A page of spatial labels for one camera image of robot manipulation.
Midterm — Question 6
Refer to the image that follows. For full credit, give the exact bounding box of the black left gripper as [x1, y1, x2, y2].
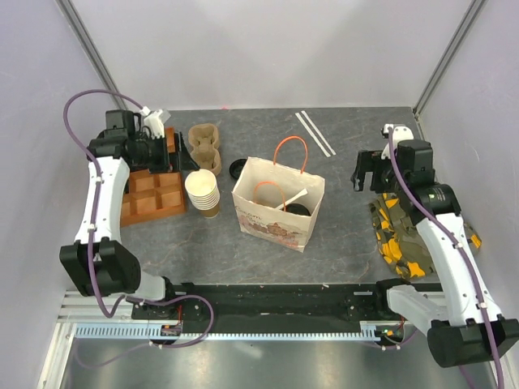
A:
[131, 131, 198, 174]

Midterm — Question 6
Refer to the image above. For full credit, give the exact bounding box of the black plastic cup lid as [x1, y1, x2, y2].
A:
[284, 203, 311, 216]

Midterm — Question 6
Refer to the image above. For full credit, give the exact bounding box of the white paper takeout bag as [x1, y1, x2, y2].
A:
[232, 135, 325, 252]

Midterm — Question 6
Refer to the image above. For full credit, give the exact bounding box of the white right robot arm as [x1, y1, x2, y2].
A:
[351, 139, 518, 367]

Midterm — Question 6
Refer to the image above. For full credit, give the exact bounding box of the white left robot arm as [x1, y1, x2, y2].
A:
[59, 108, 199, 318]

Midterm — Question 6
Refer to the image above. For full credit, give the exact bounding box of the cardboard cup carrier tray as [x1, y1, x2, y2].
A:
[188, 123, 222, 176]

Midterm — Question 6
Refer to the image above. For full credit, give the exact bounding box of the stack of paper cups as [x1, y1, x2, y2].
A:
[185, 169, 221, 218]

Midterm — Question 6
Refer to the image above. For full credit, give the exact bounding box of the orange compartment organizer tray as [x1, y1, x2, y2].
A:
[120, 126, 190, 228]

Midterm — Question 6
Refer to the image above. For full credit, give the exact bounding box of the camouflage yellow green cloth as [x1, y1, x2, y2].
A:
[367, 191, 483, 281]

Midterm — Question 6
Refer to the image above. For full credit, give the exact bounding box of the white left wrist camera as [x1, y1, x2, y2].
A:
[139, 106, 170, 139]

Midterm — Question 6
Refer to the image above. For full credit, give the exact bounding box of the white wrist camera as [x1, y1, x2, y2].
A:
[381, 123, 414, 160]
[139, 106, 170, 139]

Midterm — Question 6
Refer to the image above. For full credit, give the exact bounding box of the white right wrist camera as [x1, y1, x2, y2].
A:
[381, 123, 414, 160]

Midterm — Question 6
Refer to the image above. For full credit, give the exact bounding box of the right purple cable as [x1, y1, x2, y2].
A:
[364, 126, 506, 389]

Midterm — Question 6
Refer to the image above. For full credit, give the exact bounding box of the purple cable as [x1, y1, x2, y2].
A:
[63, 89, 216, 368]
[364, 126, 506, 389]

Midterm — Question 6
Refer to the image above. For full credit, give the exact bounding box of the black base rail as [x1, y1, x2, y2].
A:
[130, 282, 425, 325]

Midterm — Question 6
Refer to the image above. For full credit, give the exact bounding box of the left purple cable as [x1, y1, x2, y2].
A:
[63, 89, 216, 368]

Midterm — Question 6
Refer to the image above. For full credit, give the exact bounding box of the grey slotted cable duct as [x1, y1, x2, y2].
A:
[75, 323, 382, 342]

